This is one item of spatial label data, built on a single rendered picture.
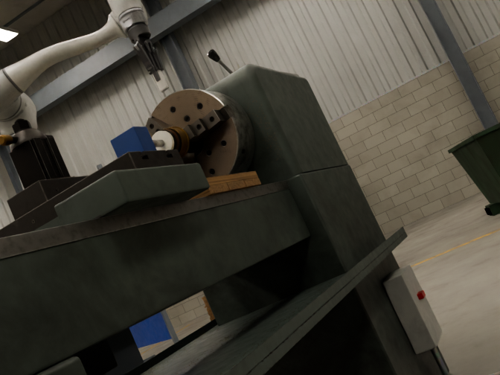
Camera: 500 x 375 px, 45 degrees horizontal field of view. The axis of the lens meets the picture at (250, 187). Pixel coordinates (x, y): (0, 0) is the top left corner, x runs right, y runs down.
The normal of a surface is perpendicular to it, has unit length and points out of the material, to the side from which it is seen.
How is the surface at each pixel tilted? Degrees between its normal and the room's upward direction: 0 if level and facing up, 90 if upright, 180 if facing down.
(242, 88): 90
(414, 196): 90
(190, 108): 90
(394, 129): 90
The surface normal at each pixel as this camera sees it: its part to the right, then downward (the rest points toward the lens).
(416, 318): -0.40, 0.08
